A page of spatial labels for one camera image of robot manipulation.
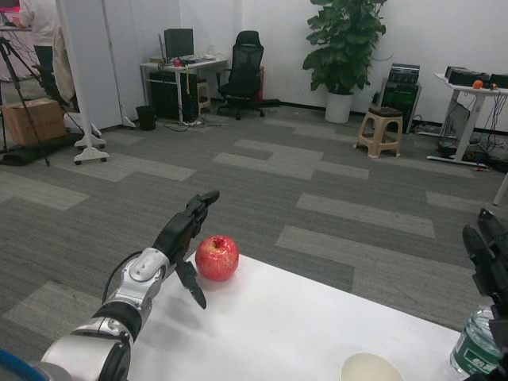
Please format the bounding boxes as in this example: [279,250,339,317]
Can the red apple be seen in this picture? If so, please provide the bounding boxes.
[194,234,241,283]

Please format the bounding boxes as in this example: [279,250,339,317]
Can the white standing desk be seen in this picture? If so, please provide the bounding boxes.
[426,72,508,164]

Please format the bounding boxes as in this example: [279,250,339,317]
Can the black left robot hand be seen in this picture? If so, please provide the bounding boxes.
[152,190,221,310]

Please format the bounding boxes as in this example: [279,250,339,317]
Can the large black device box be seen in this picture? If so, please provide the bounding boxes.
[444,66,491,84]

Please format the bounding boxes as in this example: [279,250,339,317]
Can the white office desk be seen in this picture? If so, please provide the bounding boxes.
[139,57,229,124]

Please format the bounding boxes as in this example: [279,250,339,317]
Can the clear green-label water bottle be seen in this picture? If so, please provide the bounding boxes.
[449,304,503,381]

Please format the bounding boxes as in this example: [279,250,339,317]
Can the black camera tripod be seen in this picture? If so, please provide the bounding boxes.
[0,35,87,167]

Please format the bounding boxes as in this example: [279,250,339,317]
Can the green black computer case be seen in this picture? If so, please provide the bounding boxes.
[379,81,422,135]

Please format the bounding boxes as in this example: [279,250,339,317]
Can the person in white shirt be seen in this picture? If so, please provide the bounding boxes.
[19,0,79,108]

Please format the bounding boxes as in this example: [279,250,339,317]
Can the black cabinet under desk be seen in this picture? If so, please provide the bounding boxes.
[148,72,199,123]

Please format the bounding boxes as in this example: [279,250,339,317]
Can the black striped equipment box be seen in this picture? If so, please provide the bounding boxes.
[388,63,421,85]

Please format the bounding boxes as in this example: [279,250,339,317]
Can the closed brown cardboard box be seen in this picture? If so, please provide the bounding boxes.
[0,98,67,147]

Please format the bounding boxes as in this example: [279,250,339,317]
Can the green plant in white pot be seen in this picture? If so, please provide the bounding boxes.
[302,0,388,123]

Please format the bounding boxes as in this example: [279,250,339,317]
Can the small wooden stool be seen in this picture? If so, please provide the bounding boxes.
[196,77,212,116]

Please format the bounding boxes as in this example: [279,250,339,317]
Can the black office chair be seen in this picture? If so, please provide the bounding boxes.
[216,30,281,121]

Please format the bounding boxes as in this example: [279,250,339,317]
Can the black computer monitor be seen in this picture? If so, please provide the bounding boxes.
[164,28,195,60]

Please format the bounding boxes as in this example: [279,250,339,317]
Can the white paper cup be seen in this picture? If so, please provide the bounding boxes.
[340,352,404,381]

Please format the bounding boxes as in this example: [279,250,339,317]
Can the black trash bin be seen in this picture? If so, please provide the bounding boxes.
[135,105,158,132]

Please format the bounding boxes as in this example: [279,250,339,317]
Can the beige plastic stool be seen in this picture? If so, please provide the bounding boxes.
[353,106,404,160]

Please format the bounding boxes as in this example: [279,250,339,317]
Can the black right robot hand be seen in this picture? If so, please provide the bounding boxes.
[462,207,508,381]

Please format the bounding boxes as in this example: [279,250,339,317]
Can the white rolling partition panel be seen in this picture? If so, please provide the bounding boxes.
[55,0,138,166]

